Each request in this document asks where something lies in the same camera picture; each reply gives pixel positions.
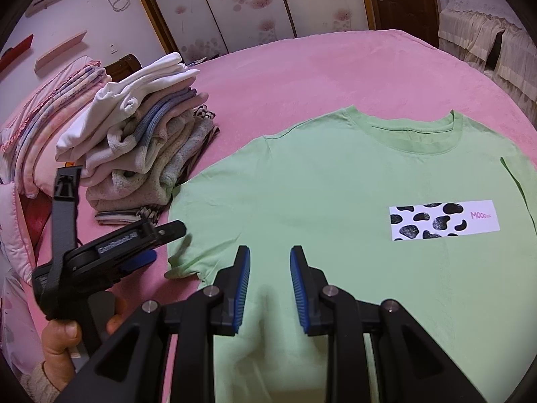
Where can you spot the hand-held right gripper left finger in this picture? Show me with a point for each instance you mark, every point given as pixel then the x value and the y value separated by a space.
pixel 243 285

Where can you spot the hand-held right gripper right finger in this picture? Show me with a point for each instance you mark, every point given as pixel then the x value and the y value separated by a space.
pixel 298 289

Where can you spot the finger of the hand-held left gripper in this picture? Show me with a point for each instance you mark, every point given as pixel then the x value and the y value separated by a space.
pixel 172 231
pixel 138 260

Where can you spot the green t-shirt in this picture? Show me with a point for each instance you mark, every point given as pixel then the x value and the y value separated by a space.
pixel 314 184

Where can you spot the person's left forearm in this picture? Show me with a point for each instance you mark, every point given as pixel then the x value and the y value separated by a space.
pixel 37 386

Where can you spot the stack of folded clothes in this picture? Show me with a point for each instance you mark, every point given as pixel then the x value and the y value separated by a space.
pixel 138 134

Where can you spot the person's left hand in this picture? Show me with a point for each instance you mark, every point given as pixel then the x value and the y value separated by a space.
pixel 58 344

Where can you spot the pale pink floral pillow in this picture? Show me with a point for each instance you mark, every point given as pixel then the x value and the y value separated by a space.
pixel 16 260

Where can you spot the striped pink folded quilt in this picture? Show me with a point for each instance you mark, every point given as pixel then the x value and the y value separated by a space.
pixel 42 126

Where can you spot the pink bed blanket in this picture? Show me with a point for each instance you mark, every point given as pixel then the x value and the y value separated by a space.
pixel 293 79

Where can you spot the floral sliding door wardrobe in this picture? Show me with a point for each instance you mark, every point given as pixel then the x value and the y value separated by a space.
pixel 251 4

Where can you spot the cream cloth covered furniture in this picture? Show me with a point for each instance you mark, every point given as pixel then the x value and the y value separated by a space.
pixel 474 21

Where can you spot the wooden wall shelf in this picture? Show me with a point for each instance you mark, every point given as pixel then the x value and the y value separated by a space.
pixel 58 52

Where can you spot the red wall shelf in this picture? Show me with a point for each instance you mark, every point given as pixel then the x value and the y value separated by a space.
pixel 19 48

